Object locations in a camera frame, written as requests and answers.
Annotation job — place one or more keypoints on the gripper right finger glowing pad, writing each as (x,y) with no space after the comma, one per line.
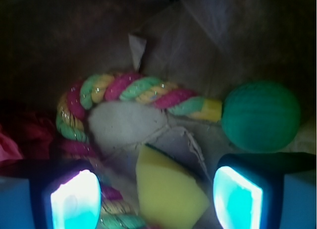
(266,191)

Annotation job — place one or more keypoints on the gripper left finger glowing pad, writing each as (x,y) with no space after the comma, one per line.
(49,194)

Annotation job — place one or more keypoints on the yellow and green sponge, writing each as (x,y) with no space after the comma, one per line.
(169,196)

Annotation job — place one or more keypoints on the red crumpled paper ball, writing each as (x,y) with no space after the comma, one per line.
(24,133)

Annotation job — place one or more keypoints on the green rubber ball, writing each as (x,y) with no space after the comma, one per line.
(261,116)

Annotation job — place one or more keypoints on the brown paper bag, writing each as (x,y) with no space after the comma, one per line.
(210,46)

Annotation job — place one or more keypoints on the multicolour twisted rope toy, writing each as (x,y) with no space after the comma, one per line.
(74,104)

